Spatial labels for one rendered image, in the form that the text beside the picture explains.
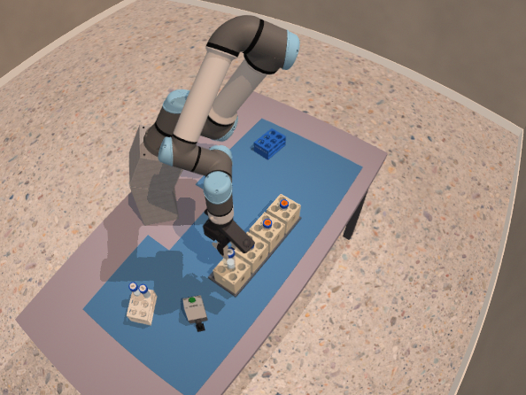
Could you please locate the light blue bench mat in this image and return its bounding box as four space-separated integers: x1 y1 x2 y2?
83 119 362 395

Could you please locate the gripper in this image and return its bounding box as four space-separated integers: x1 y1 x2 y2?
203 216 236 259

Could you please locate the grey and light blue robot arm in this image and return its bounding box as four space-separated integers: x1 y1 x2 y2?
143 15 300 224

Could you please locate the beige sloped desk with green button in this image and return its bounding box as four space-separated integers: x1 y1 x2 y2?
182 295 208 329

